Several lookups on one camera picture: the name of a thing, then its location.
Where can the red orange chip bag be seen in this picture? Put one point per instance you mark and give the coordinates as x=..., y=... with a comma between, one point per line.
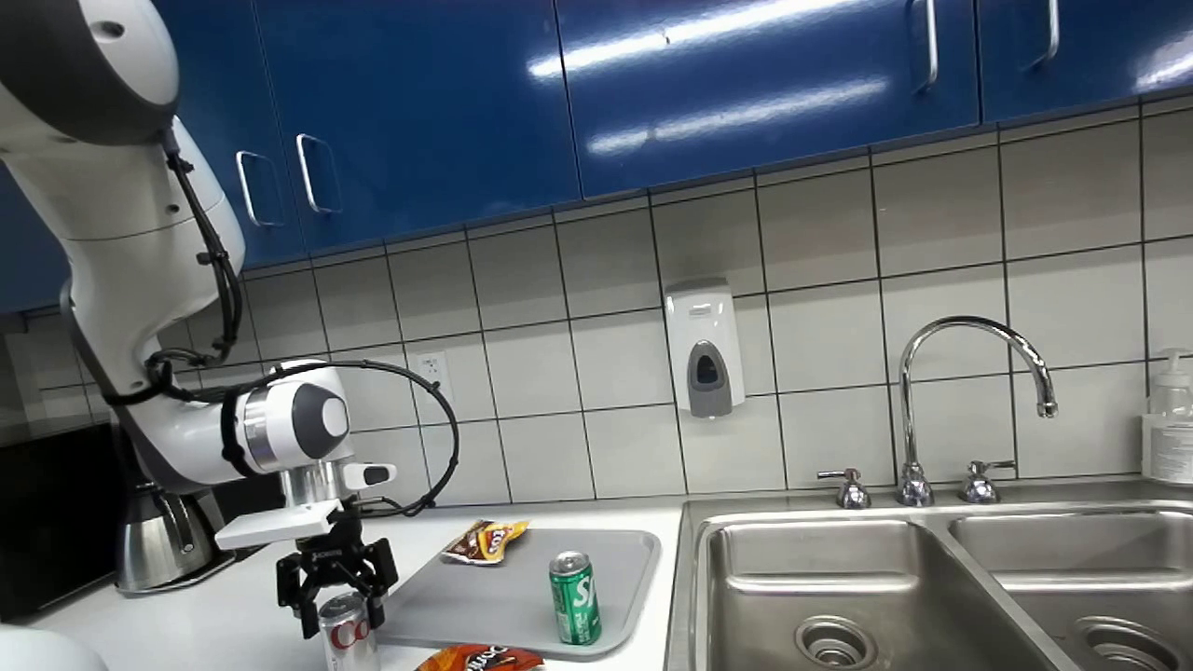
x=480, y=658

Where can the white wall soap dispenser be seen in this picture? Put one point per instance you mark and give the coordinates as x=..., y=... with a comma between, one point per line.
x=705, y=352

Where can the black coffee maker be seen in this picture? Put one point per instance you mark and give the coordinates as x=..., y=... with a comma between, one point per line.
x=227, y=501

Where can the clear soap bottle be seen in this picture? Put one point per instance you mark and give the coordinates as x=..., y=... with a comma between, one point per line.
x=1168, y=426

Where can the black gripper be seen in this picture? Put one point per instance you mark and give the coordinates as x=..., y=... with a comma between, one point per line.
x=335, y=558

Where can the yellow orange snack bag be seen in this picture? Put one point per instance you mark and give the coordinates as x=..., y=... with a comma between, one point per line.
x=485, y=542

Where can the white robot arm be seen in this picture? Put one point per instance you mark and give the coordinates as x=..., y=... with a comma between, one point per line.
x=94, y=143

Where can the blue upper cabinets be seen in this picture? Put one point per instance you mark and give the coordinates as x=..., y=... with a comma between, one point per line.
x=345, y=126

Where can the white wall outlet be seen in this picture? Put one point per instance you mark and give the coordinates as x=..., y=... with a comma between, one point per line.
x=429, y=366

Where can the steel coffee carafe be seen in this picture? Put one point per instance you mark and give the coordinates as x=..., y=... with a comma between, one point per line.
x=162, y=542

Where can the black microwave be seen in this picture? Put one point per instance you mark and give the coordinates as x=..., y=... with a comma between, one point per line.
x=60, y=506

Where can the green soda can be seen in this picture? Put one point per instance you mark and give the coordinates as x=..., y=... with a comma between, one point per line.
x=575, y=597

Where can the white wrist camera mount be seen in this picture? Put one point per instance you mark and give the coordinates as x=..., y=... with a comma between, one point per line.
x=311, y=506

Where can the stainless steel double sink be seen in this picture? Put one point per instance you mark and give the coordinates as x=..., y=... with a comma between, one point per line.
x=1043, y=578

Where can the silver red coke can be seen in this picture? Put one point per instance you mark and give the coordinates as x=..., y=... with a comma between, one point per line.
x=346, y=635

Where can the grey plastic tray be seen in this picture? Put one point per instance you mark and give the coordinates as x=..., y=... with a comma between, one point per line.
x=512, y=602

